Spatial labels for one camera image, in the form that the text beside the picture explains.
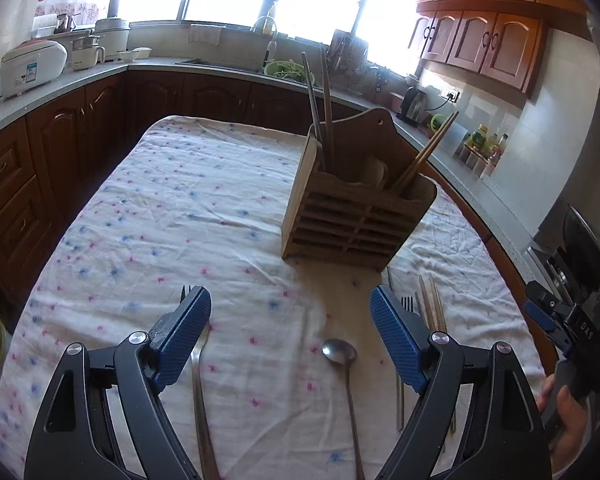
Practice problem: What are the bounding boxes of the upper wooden cabinets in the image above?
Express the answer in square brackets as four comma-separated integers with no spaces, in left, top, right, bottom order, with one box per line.
[412,0,591,96]

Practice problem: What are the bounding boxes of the white steamer pot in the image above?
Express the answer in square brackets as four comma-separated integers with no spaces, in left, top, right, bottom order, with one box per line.
[94,18,130,61]

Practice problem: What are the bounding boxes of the wooden knife rack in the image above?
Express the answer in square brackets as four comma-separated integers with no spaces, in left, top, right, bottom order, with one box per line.
[327,29,379,96]

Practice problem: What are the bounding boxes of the white floral tablecloth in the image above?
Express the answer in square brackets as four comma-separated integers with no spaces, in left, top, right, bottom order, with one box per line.
[0,115,549,480]

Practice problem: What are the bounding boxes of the green bowl of vegetables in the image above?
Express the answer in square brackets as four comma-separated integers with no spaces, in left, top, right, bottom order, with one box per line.
[263,60,306,84]

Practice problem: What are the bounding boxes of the person's right hand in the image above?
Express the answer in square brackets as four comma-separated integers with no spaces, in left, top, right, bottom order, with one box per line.
[550,386,588,479]

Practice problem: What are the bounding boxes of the yellow oil bottle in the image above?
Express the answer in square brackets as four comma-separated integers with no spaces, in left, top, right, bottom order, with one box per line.
[470,124,488,152]

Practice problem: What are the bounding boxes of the white rice cooker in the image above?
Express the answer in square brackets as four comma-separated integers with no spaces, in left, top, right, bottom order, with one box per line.
[0,39,68,99]

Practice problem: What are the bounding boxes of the black electric kettle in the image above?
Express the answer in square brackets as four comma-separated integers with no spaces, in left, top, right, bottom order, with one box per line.
[398,86,427,126]

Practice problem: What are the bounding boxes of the chrome sink faucet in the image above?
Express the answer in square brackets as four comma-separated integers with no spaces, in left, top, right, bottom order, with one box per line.
[251,15,278,67]

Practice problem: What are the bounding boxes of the black wok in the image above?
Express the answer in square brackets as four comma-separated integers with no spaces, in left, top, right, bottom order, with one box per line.
[562,205,600,277]

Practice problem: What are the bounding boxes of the wooden utensil holder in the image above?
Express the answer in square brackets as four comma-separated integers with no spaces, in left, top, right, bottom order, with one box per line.
[282,108,437,271]

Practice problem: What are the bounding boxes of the white plastic pitcher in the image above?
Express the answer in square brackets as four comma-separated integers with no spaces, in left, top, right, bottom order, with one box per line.
[427,114,468,155]

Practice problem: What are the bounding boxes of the small white blender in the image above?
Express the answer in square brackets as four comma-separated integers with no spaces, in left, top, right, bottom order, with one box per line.
[71,36,106,72]

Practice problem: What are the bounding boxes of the steel fork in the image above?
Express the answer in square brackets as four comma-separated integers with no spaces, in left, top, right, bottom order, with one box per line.
[396,296,414,432]
[190,324,221,480]

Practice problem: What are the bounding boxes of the wooden chopstick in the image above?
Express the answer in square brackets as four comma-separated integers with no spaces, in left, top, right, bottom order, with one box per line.
[418,275,436,332]
[321,49,334,172]
[391,112,458,195]
[429,276,457,434]

